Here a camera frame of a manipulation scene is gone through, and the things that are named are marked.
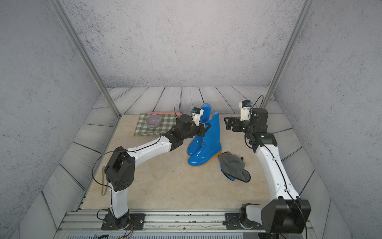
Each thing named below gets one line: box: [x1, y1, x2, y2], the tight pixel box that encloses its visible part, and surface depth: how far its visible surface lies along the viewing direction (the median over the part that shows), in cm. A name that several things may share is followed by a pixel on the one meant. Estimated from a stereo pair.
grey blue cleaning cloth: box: [217, 151, 252, 183], surface depth 90 cm
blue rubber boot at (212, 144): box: [188, 112, 222, 167], surface depth 92 cm
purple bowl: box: [145, 114, 162, 128], surface depth 114 cm
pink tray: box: [147, 111, 183, 118], surface depth 125 cm
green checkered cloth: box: [133, 113, 177, 136], surface depth 114 cm
